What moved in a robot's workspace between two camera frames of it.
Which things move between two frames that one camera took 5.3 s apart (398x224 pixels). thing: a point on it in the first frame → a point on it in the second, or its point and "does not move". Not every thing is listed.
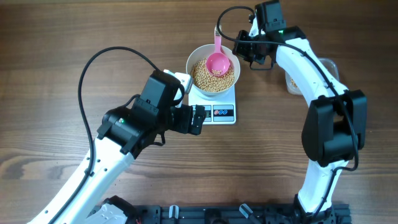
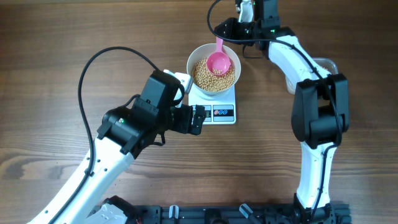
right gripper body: x=249 y=51 → x=240 y=30
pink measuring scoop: x=217 y=63 does not move
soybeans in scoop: x=217 y=72 does not move
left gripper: x=186 y=112 does not move
